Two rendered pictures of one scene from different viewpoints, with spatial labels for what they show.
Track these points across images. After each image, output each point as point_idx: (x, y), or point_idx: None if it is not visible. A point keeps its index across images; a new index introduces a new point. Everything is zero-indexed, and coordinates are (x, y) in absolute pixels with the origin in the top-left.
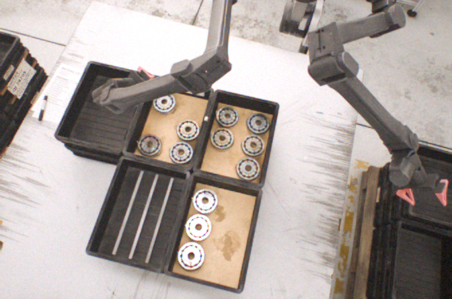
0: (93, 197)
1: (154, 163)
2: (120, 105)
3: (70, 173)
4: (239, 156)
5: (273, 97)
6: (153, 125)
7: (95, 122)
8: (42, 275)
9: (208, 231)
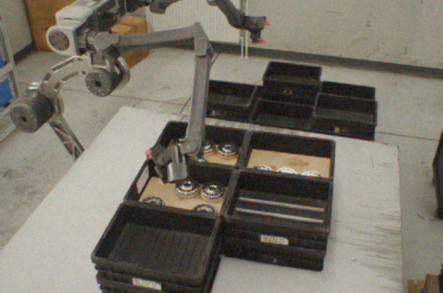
0: (257, 291)
1: (231, 192)
2: (203, 135)
3: None
4: (214, 158)
5: (142, 156)
6: None
7: (170, 269)
8: None
9: (288, 169)
